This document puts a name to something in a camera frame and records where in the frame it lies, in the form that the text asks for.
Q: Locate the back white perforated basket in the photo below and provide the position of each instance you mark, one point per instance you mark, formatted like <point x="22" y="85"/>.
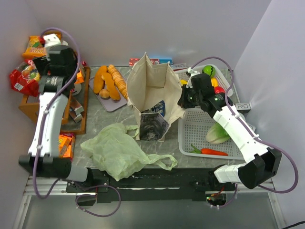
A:
<point x="223" y="80"/>

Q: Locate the round bread bun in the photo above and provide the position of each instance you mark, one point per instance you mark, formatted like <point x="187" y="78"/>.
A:
<point x="104" y="94"/>

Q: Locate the yellow mango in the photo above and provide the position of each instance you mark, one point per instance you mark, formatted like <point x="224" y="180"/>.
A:
<point x="183" y="82"/>

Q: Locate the purple tray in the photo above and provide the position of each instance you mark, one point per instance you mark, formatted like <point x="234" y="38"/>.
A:
<point x="109" y="104"/>

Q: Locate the blue snack bag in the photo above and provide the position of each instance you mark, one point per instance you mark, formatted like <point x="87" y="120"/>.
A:
<point x="158" y="108"/>

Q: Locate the beige canvas tote bag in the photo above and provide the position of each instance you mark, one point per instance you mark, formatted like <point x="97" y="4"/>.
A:
<point x="148" y="84"/>

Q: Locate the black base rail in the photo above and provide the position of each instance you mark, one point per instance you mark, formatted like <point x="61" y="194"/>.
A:
<point x="153" y="184"/>

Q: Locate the front white perforated basket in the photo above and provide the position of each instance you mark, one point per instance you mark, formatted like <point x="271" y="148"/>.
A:
<point x="192" y="130"/>

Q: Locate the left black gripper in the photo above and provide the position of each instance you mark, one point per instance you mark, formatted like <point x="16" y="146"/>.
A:
<point x="42" y="63"/>

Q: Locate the red blue box behind bag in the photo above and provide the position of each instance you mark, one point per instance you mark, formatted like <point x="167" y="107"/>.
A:
<point x="133" y="61"/>

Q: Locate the green watermelon ball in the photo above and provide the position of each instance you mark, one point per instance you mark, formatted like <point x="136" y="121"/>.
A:
<point x="209" y="70"/>

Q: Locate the orange box on floor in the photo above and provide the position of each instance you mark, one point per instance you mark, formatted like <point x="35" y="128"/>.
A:
<point x="66" y="145"/>

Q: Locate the napa cabbage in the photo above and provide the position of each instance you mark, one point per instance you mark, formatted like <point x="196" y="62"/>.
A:
<point x="217" y="135"/>

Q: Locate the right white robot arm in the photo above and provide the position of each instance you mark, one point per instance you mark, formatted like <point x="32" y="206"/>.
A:
<point x="261" y="161"/>

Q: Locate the red apple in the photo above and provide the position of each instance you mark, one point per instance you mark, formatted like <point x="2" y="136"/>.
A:
<point x="219" y="89"/>

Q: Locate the orange carrot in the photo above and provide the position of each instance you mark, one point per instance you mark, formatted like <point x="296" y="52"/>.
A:
<point x="207" y="151"/>

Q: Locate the yellow bell pepper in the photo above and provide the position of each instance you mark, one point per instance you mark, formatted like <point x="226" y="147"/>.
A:
<point x="214" y="82"/>

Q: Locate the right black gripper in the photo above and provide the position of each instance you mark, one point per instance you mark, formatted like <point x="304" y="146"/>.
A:
<point x="184" y="97"/>

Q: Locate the orange gummy snack bag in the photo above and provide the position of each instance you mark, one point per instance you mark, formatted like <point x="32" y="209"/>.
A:
<point x="34" y="48"/>

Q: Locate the orange cracker box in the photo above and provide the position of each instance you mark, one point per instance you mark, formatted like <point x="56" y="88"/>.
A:
<point x="79" y="78"/>

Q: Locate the green plastic grocery bag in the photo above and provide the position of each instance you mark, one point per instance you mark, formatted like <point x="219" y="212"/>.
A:
<point x="116" y="152"/>

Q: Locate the white perforated basket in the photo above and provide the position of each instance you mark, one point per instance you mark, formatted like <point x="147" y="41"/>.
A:
<point x="223" y="80"/>
<point x="192" y="130"/>

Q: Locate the grey RIO block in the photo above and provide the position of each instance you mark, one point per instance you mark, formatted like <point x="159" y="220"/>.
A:
<point x="243" y="106"/>

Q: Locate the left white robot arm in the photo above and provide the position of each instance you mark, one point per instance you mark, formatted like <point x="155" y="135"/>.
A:
<point x="43" y="158"/>

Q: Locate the wooden shelf rack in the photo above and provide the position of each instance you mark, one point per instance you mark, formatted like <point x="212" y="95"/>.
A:
<point x="75" y="113"/>

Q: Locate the red candy bag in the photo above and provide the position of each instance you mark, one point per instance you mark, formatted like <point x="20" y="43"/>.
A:
<point x="25" y="79"/>

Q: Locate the long bread loaf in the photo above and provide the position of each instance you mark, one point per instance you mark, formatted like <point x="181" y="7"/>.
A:
<point x="98" y="82"/>

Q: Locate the row of round crackers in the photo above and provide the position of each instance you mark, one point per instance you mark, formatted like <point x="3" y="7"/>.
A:
<point x="118" y="80"/>

